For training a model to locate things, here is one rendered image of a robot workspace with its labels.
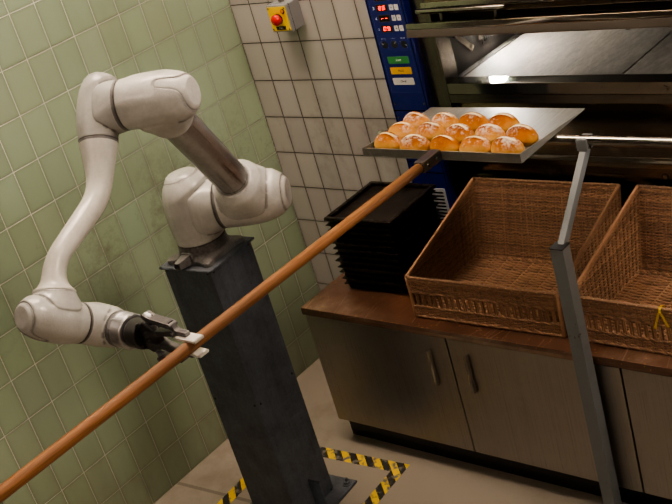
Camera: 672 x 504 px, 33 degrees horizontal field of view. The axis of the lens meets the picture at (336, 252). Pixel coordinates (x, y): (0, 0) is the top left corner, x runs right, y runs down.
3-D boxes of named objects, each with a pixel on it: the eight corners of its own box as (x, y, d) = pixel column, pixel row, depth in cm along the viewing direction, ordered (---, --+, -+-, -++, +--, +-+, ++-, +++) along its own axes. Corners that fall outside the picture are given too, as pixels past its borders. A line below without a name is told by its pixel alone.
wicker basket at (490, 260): (488, 245, 401) (471, 174, 390) (637, 259, 365) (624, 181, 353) (411, 318, 370) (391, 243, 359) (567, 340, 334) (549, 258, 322)
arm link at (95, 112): (65, 137, 287) (113, 128, 283) (64, 70, 291) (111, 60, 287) (92, 152, 299) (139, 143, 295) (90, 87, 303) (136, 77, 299)
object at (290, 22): (285, 25, 413) (277, -2, 408) (305, 24, 406) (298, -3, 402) (272, 33, 408) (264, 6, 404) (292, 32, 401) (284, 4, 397)
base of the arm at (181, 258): (158, 271, 352) (152, 255, 349) (203, 236, 366) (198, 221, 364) (200, 275, 340) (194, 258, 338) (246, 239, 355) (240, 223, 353)
